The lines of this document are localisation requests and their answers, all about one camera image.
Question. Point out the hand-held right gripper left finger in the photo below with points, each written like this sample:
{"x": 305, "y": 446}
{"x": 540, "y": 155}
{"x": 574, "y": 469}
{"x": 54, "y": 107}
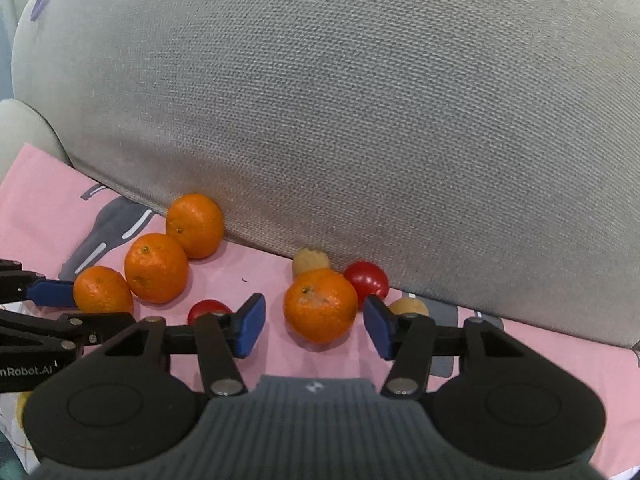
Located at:
{"x": 252, "y": 325}

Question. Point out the light fabric sofa back cushion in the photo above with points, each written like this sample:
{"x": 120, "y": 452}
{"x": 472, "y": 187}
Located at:
{"x": 350, "y": 110}

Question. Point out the orange mandarin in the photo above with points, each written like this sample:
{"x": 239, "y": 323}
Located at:
{"x": 102, "y": 290}
{"x": 156, "y": 267}
{"x": 320, "y": 305}
{"x": 195, "y": 225}

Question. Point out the brown longan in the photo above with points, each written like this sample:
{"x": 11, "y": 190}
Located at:
{"x": 310, "y": 260}
{"x": 407, "y": 306}

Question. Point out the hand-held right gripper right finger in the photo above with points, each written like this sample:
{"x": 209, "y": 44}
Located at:
{"x": 377, "y": 327}

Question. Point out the red cherry tomato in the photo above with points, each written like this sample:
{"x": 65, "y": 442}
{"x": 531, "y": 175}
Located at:
{"x": 366, "y": 280}
{"x": 207, "y": 309}

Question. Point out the light fabric sofa armrest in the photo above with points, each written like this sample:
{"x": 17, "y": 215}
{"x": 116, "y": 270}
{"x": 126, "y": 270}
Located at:
{"x": 25, "y": 130}

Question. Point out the pink and white printed blanket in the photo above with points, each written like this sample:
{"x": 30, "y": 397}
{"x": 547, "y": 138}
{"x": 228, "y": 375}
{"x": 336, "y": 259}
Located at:
{"x": 250, "y": 270}

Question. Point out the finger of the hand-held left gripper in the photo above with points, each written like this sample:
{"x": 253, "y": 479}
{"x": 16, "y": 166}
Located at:
{"x": 105, "y": 322}
{"x": 50, "y": 294}

